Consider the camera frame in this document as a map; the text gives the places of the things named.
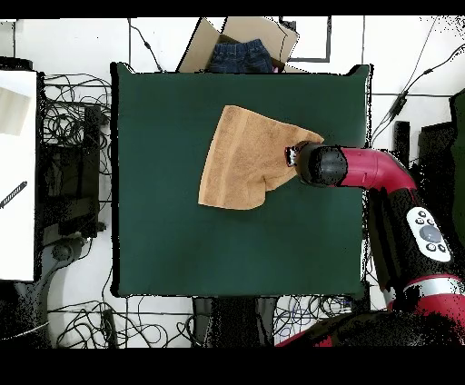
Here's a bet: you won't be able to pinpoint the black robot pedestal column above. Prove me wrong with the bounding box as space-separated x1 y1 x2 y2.
192 296 278 348

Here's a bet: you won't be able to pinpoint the brown cardboard box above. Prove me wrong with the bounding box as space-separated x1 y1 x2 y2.
175 15 310 74

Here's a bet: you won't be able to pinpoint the blue denim jeans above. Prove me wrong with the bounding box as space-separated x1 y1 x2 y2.
207 38 275 74

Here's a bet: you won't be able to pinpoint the peach terry towel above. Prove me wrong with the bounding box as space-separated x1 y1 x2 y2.
198 104 325 211

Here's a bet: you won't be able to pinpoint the dark green table cloth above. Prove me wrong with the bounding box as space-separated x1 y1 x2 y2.
110 62 373 298

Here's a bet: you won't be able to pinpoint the black flat panel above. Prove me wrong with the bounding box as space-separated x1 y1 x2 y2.
417 123 455 190

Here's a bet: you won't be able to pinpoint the black cable power adaptor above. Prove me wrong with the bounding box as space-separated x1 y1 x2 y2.
386 88 407 119

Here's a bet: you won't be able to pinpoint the black power strip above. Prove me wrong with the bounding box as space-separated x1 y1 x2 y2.
101 308 119 348

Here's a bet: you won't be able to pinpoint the white side table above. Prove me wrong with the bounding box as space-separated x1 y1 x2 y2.
0 70 38 282

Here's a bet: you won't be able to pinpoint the black striped tool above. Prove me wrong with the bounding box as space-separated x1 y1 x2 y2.
0 180 29 210

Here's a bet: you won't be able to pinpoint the grey office chair base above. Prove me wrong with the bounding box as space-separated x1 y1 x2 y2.
14 234 90 348

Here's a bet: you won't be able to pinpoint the black cable with inline plug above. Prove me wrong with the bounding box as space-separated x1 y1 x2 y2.
127 17 165 73

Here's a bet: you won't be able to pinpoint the black equipment rack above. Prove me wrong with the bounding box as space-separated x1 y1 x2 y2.
35 104 107 248

